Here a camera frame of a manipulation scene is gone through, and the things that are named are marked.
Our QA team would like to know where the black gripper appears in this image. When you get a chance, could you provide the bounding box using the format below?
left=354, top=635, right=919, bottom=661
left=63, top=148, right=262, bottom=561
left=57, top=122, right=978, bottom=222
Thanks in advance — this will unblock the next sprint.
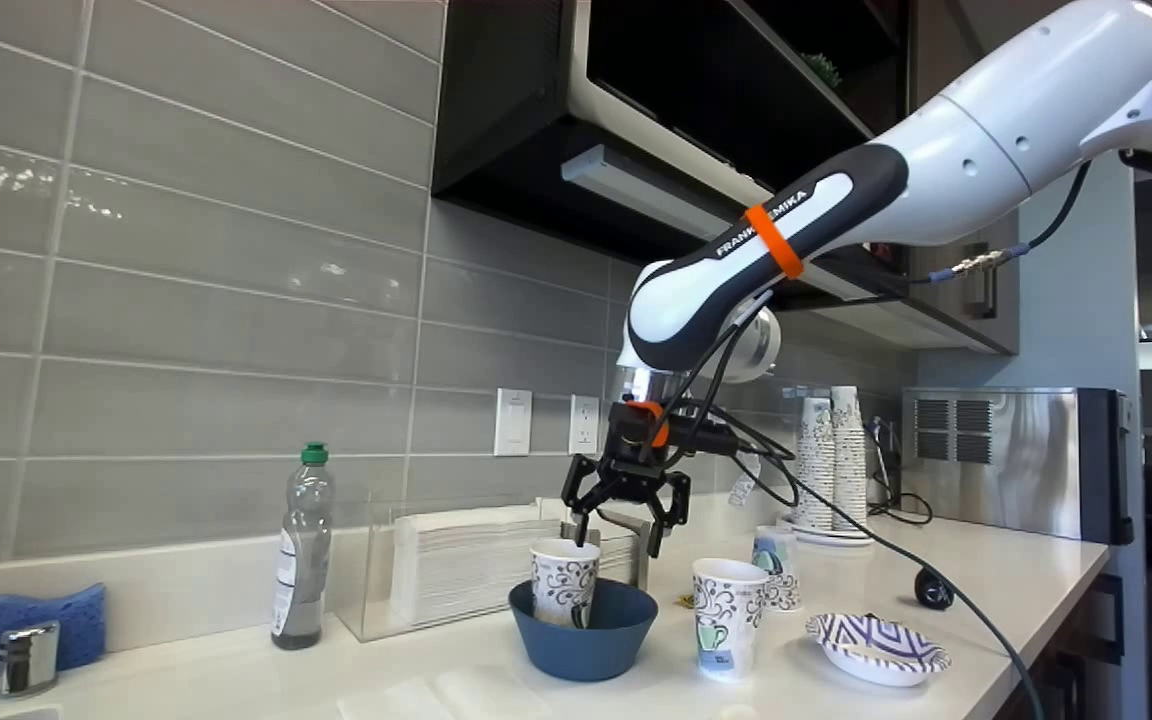
left=557, top=400, right=694, bottom=561

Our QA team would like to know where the blue bowl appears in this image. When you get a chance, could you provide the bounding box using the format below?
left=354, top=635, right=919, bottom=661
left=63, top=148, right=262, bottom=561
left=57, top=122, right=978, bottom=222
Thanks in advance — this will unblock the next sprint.
left=505, top=578, right=663, bottom=687

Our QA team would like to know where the tall stack of paper cups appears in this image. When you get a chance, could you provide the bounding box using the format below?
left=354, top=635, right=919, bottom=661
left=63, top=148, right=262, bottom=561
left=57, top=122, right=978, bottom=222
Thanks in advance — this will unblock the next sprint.
left=793, top=393, right=839, bottom=537
left=828, top=381, right=873, bottom=540

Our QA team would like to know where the upside-down patterned paper cup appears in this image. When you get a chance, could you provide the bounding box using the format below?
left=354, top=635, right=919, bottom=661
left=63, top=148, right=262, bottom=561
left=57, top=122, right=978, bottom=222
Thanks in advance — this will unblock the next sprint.
left=748, top=521, right=805, bottom=614

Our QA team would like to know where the clear acrylic holder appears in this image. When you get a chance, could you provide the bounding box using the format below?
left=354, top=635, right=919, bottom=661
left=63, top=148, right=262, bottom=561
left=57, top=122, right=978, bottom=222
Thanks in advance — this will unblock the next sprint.
left=333, top=508, right=567, bottom=645

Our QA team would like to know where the blue patterned paper plate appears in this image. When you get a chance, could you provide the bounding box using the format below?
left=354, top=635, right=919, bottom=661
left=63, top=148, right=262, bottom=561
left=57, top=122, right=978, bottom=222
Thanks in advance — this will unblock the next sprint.
left=805, top=607, right=951, bottom=692

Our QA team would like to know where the black round knob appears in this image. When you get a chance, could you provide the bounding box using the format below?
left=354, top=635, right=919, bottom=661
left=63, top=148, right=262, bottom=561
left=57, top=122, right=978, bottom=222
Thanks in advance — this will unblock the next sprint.
left=910, top=565, right=955, bottom=614

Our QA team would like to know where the under-cabinet light strip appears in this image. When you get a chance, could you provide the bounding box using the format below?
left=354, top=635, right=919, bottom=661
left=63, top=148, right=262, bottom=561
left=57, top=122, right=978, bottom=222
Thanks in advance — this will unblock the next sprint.
left=557, top=142, right=772, bottom=261

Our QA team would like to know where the clear dish soap bottle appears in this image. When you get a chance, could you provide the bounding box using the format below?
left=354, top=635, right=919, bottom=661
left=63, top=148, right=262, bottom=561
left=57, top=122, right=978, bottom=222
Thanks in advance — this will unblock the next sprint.
left=268, top=441, right=335, bottom=658

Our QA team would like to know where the stainless steel appliance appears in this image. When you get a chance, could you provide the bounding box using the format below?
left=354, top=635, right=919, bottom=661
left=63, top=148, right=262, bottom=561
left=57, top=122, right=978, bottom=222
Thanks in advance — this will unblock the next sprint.
left=900, top=381, right=1128, bottom=547

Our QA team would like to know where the chrome metal fixture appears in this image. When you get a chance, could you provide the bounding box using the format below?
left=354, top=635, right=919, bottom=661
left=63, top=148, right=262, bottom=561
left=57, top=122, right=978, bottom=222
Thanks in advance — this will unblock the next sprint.
left=0, top=622, right=63, bottom=701

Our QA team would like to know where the white wall outlet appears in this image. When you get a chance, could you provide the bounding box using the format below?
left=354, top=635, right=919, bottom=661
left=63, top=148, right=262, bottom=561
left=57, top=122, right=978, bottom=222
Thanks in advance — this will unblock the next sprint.
left=563, top=393, right=605, bottom=458
left=493, top=386, right=537, bottom=459

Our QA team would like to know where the wrist camera with orange mount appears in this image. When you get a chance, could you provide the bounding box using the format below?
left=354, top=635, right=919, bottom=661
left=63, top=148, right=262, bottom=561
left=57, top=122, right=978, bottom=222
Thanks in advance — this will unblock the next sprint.
left=646, top=400, right=748, bottom=459

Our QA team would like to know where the black power cable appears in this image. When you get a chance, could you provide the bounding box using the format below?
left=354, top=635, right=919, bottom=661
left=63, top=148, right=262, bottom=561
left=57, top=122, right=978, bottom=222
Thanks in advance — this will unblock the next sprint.
left=730, top=436, right=1049, bottom=720

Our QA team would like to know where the orange strap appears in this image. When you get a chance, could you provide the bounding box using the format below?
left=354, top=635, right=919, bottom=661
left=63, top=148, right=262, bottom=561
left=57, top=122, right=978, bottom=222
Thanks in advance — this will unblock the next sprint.
left=741, top=195, right=807, bottom=286

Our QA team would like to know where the black camera cable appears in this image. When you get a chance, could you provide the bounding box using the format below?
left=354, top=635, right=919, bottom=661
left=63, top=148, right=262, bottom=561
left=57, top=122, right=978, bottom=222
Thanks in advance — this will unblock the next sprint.
left=668, top=155, right=1095, bottom=518

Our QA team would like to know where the black wall cabinet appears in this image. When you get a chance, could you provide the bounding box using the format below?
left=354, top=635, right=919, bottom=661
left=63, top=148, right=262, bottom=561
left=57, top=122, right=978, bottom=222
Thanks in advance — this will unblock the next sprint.
left=427, top=0, right=1019, bottom=358

